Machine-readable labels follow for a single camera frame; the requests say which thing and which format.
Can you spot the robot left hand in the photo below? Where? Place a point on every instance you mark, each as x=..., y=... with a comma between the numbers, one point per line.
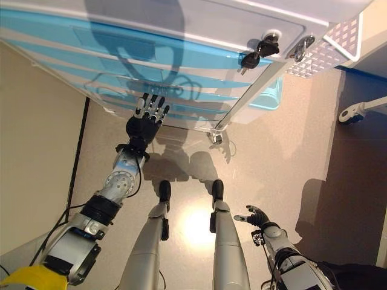
x=142, y=128

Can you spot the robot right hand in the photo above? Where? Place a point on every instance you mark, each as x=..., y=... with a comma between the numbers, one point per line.
x=257, y=217

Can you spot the blue front cart drawer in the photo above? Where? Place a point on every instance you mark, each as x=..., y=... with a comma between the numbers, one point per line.
x=196, y=99
x=60, y=27
x=121, y=80
x=90, y=60

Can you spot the yellow shoulder cover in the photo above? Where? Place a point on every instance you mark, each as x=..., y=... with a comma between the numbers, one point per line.
x=30, y=278

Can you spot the robot left arm silver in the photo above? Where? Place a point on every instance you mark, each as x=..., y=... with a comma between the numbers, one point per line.
x=119, y=181

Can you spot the robot right arm silver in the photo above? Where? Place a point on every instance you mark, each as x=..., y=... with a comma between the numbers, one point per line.
x=278, y=238

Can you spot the robot right leg silver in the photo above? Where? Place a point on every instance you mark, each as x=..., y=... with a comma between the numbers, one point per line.
x=229, y=256

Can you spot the robot leg silver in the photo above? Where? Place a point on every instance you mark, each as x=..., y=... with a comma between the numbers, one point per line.
x=229, y=256
x=142, y=259

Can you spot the robot right foot black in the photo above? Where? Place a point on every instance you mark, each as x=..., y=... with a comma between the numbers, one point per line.
x=217, y=188

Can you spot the robot foot black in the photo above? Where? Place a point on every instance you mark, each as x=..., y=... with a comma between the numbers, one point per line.
x=164, y=190
x=217, y=188

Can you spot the robot left foot black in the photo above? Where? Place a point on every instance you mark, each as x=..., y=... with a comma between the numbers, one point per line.
x=164, y=190

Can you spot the cart caster wheel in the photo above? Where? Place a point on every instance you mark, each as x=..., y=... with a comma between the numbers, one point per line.
x=216, y=138

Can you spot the blue lidded waste bin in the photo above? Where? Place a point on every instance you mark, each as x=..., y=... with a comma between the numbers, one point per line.
x=266, y=98

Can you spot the robot left leg silver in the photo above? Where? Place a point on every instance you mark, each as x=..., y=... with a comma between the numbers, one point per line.
x=142, y=259

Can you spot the white medical cart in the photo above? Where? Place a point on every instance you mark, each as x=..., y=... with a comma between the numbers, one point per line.
x=211, y=18

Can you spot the black cart keys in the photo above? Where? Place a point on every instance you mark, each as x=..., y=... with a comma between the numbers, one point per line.
x=261, y=48

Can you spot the metal cart latch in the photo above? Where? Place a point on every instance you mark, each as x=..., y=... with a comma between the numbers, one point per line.
x=300, y=48

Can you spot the white perforated side basket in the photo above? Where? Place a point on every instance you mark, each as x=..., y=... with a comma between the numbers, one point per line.
x=332, y=42

